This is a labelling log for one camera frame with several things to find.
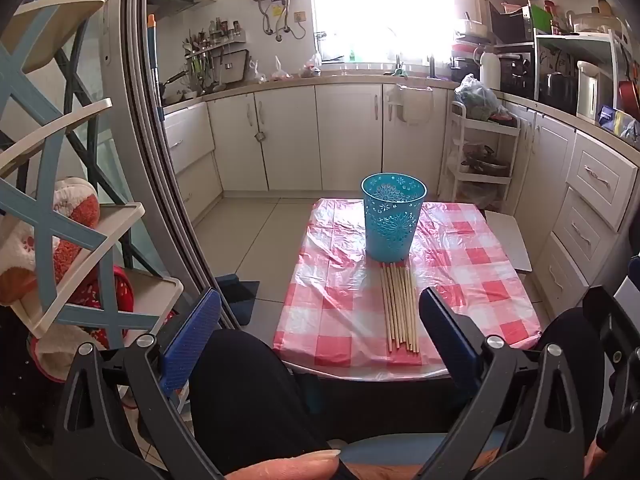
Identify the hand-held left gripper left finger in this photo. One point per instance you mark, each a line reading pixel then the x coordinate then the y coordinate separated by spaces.
pixel 192 335

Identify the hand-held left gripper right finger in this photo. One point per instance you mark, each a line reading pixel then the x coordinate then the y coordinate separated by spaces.
pixel 450 340

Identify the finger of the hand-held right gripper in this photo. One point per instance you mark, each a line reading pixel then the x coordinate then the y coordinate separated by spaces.
pixel 612 320
pixel 634 267

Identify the group of wooden chopsticks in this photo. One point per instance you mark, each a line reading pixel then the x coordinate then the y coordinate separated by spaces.
pixel 400 310

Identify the teal perforated plastic basket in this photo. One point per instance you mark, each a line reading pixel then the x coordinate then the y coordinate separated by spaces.
pixel 392 225

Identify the person's left hand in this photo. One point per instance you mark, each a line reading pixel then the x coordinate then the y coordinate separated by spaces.
pixel 280 467

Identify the dark floor mat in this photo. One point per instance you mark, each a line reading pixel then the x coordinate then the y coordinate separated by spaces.
pixel 242 300

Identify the red patterned cloth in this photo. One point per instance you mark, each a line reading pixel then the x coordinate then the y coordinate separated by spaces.
pixel 122 290

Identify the person's left leg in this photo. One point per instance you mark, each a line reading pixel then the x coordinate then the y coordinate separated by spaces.
pixel 250 400

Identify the dark low table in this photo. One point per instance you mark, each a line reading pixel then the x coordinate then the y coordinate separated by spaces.
pixel 375 402

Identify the white flat board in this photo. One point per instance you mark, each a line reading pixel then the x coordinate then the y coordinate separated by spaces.
pixel 507 240

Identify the blue seat cushion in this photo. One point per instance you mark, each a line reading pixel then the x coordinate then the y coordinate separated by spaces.
pixel 400 447

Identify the pink checked plastic tablecloth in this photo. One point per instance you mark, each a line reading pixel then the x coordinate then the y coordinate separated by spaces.
pixel 330 310

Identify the cream drawer base cabinet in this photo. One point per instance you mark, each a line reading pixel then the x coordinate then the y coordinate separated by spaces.
pixel 550 170

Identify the white red plush cushion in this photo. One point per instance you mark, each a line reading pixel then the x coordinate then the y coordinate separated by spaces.
pixel 55 355

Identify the crumpled plastic bags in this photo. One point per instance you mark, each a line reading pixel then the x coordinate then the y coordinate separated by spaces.
pixel 475 197

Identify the blue and yellow packets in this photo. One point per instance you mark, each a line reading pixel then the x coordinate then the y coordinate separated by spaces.
pixel 612 120

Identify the white tiered trolley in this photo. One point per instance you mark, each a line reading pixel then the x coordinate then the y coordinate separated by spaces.
pixel 482 177

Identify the red frying pan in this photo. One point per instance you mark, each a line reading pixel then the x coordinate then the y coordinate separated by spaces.
pixel 630 100

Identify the steel pot with lid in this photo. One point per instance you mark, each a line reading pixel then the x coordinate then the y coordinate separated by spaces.
pixel 482 164

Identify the white electric water boiler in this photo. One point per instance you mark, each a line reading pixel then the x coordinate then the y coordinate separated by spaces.
pixel 592 92

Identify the cream stove base cabinet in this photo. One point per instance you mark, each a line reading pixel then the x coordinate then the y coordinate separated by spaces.
pixel 190 150

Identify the black cooking pot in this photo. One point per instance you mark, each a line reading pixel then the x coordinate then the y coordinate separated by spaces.
pixel 560 92

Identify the blue and cream shelf rack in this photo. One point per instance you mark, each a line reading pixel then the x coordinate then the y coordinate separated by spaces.
pixel 50 170

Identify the black countertop appliance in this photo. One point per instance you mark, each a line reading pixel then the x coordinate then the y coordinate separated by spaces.
pixel 517 77

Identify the cream sink base cabinet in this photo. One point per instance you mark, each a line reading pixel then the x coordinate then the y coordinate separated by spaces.
pixel 345 135

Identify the plastic bag of vegetables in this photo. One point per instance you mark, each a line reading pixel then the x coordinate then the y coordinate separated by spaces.
pixel 477 97

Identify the hanging clear plastic bag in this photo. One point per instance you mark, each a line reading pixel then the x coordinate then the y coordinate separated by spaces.
pixel 415 110

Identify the white counter shelf rack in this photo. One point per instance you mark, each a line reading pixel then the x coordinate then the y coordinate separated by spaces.
pixel 575 40

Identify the white thermos jug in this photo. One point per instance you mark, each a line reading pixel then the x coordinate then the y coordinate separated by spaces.
pixel 491 70

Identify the green cutting board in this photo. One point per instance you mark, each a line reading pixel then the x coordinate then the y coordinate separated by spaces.
pixel 541 20

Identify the small white plastic bag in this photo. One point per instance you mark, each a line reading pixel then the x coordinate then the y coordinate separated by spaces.
pixel 257 74

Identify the stacked pots and bowls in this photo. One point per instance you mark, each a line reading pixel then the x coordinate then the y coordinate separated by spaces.
pixel 467 55

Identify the black framed tray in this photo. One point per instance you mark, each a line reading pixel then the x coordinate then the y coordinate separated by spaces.
pixel 235 67

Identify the black microwave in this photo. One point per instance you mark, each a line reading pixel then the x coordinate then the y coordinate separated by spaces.
pixel 510 25

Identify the clear bag with red food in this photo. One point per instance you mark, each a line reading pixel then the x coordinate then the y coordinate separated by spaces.
pixel 280 71

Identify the blue mop with orange tip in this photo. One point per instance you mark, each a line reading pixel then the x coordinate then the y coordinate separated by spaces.
pixel 152 50

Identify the clear bag of food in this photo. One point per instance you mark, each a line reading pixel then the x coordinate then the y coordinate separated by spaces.
pixel 311 67

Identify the range hood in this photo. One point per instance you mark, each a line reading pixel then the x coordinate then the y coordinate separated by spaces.
pixel 170 2

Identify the bright kitchen window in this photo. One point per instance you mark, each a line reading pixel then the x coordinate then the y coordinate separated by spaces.
pixel 380 10

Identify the wall utensil rack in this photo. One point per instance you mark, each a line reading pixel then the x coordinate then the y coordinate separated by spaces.
pixel 207 50

